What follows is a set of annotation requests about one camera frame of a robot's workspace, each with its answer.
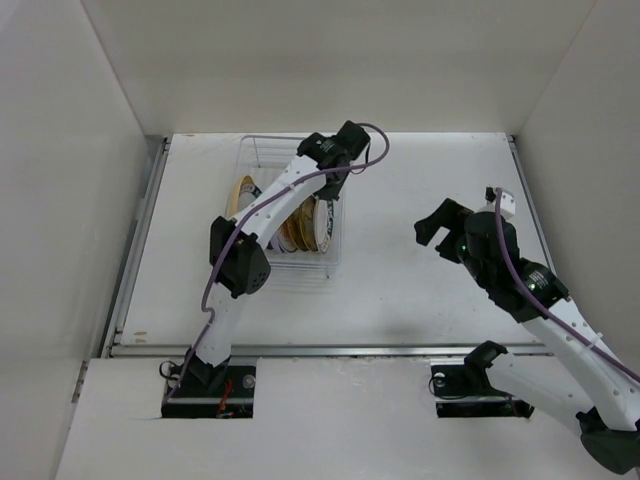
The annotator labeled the green rim white plate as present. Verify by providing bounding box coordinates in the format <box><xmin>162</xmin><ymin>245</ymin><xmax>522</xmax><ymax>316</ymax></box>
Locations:
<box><xmin>313</xmin><ymin>199</ymin><xmax>334</xmax><ymax>254</ymax></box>

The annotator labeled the yellow patterned plate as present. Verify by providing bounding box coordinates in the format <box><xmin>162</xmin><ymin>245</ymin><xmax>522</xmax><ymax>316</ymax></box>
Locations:
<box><xmin>298</xmin><ymin>197</ymin><xmax>318</xmax><ymax>252</ymax></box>
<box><xmin>286</xmin><ymin>208</ymin><xmax>307</xmax><ymax>251</ymax></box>

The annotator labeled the orange sunburst white plate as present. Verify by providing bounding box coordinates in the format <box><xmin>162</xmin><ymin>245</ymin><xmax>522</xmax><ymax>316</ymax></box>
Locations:
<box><xmin>277</xmin><ymin>224</ymin><xmax>297</xmax><ymax>254</ymax></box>

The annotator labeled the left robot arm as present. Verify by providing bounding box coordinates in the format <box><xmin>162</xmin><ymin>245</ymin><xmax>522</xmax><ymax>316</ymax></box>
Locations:
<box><xmin>182</xmin><ymin>120</ymin><xmax>371</xmax><ymax>397</ymax></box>

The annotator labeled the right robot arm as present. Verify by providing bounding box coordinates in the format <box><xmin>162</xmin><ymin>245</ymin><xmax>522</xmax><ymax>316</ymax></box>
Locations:
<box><xmin>414</xmin><ymin>187</ymin><xmax>639</xmax><ymax>475</ymax></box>

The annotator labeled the white wire dish rack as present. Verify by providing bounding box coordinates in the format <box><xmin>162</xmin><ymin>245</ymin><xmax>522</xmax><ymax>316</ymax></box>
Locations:
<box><xmin>234</xmin><ymin>134</ymin><xmax>345</xmax><ymax>276</ymax></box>

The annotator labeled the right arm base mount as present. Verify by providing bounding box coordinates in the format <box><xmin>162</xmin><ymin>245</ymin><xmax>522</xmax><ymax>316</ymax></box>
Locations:
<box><xmin>428</xmin><ymin>364</ymin><xmax>535</xmax><ymax>419</ymax></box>

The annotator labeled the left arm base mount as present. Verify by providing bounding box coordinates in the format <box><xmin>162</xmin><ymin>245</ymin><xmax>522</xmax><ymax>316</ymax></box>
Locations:
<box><xmin>159</xmin><ymin>361</ymin><xmax>257</xmax><ymax>420</ymax></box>

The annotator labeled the aluminium table edge rail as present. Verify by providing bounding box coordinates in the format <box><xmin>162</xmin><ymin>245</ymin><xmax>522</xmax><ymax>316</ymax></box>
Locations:
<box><xmin>107</xmin><ymin>133</ymin><xmax>549</xmax><ymax>357</ymax></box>

